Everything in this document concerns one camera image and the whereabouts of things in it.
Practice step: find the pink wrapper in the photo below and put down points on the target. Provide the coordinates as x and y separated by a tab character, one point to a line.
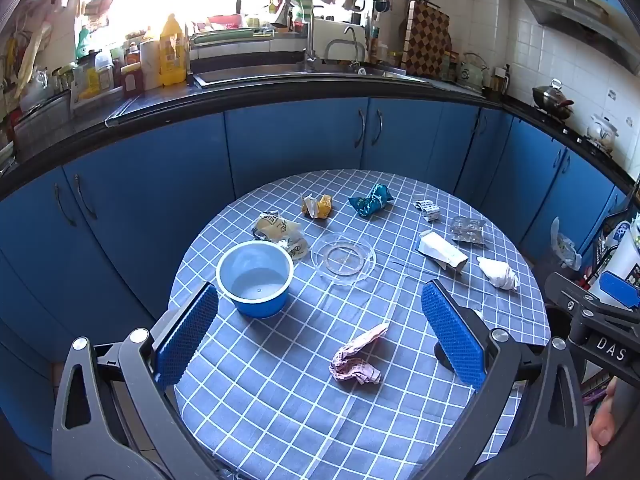
357	367

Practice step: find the black wok with lid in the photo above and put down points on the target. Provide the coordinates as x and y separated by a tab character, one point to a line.
550	97

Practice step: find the yellow crumpled wrapper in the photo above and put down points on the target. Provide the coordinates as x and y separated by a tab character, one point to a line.
322	205

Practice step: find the steel range hood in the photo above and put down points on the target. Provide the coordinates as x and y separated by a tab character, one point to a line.
575	15

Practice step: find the white paper carton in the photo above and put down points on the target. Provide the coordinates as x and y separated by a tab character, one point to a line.
440	250

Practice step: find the clear crumpled plastic wrapper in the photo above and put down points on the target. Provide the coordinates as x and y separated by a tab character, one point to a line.
469	230

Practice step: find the white printed container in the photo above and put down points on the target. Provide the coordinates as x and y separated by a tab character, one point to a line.
617	255

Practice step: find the blue checked tablecloth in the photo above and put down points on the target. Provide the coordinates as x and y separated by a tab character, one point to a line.
300	400

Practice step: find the brown sauce bottle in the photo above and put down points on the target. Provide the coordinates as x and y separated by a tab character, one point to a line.
132	80

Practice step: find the checkered cutting board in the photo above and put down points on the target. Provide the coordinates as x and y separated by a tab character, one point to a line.
427	40

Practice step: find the blue bowl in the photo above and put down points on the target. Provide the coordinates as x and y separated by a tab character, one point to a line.
260	305

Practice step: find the steel kitchen sink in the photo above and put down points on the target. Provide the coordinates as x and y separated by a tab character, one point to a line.
280	72

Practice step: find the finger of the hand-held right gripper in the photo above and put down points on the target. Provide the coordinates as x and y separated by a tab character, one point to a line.
620	287
590	330

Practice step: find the teal foil wrapper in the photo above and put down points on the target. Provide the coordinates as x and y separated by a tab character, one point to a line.
370	202

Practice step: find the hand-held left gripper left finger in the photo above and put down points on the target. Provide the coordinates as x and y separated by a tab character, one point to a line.
185	335

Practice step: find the black kitchen countertop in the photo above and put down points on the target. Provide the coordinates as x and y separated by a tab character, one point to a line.
300	95

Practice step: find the yellow plastic bottle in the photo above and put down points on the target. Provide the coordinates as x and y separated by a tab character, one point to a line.
172	55

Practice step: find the person's right hand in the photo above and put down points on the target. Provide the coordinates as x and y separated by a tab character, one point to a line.
600	430

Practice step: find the silver striped wrapper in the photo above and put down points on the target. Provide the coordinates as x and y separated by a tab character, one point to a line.
427	208

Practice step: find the cream transparent wrapper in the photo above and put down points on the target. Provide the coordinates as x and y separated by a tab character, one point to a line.
275	227

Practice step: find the green dish tray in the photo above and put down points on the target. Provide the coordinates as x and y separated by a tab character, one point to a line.
230	36

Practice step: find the white crumpled tissue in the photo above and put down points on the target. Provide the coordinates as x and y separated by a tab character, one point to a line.
497	272

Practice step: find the small steel faucet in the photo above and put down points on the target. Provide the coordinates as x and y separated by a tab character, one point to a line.
350	35

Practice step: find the white clay pot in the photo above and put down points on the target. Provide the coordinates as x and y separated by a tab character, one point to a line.
602	132

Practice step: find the tall steel faucet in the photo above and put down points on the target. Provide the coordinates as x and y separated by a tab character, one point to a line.
310	35

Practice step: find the white paper towel roll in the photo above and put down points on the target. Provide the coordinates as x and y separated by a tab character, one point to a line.
149	65

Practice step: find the clear plastic lid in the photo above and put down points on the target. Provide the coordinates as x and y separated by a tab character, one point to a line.
345	272

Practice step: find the blue base cabinets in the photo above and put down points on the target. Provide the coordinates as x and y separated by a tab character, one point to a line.
150	185

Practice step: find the green plastic bottle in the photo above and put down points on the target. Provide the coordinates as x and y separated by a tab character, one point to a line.
83	45

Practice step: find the clear plastic bag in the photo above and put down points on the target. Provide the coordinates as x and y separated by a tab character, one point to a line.
565	247

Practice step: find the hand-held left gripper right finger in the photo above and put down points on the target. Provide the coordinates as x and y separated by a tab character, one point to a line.
455	335

